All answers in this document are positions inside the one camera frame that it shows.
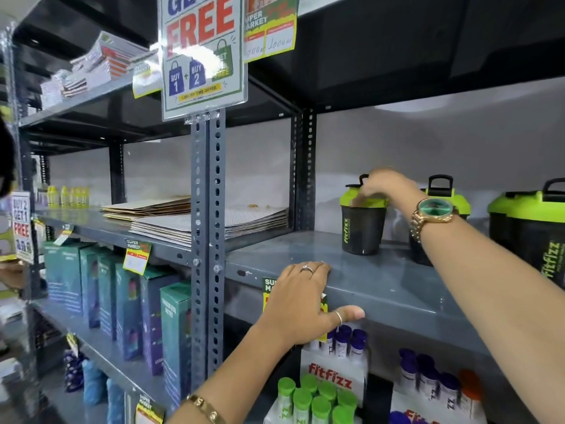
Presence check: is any person's left hand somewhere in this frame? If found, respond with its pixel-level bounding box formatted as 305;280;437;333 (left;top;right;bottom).
258;261;366;347

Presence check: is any person's right hand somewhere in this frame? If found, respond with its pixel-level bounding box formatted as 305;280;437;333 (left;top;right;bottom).
353;169;427;213

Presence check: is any black shaker bottle green lid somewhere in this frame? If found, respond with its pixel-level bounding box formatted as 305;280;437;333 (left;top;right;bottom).
487;191;521;240
507;178;565;290
339;174;390;256
408;174;471;266

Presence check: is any person's left forearm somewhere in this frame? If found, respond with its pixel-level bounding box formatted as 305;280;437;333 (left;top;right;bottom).
167;321;297;424

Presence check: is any person's right forearm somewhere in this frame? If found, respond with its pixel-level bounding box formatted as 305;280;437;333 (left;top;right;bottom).
415;211;565;395

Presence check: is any group of purple-capped tubes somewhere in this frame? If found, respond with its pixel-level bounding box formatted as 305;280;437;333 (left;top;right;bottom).
398;348;462;409
308;324;368;357

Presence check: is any grey slotted metal shelf rack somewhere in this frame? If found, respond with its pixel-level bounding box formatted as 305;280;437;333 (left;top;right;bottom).
8;0;209;424
207;0;565;424

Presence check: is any white display box red print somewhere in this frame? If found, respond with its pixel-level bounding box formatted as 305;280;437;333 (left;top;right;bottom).
299;343;370;408
390;390;487;424

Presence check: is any gold wristwatch green face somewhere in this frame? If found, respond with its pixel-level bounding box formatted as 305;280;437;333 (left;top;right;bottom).
409;196;460;243

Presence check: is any cluster of green-capped tubes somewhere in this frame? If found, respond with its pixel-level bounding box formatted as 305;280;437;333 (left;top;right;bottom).
275;374;358;424

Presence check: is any orange-capped tube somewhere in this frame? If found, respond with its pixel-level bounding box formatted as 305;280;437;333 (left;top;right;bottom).
458;369;485;418

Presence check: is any stack of white paper bags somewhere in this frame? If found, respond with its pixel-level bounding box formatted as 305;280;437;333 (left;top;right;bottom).
129;205;290;248

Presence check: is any stack of brown paper bags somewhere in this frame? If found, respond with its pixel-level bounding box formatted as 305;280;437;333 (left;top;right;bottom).
101;196;192;222

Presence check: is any large promotional offer sign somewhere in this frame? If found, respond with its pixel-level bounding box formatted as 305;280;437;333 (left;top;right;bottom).
157;0;245;122

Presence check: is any row of teal boxes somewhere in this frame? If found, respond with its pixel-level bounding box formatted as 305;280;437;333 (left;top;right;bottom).
43;241;193;408

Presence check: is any pile of blue packets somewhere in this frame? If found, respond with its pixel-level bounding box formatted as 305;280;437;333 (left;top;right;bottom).
63;348;127;424

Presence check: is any stack of colourful booklets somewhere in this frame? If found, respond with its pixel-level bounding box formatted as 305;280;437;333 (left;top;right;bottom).
70;31;152;81

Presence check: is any row of yellow bottles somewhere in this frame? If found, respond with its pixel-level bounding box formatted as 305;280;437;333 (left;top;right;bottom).
46;185;92;208

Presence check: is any stack of small booklets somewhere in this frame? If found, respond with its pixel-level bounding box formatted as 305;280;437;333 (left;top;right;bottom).
40;69;90;109

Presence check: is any small promotional offer sign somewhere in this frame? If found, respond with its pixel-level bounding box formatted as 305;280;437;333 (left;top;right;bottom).
11;191;34;264

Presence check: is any gold bracelet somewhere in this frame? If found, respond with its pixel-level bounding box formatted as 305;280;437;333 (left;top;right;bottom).
185;394;227;424

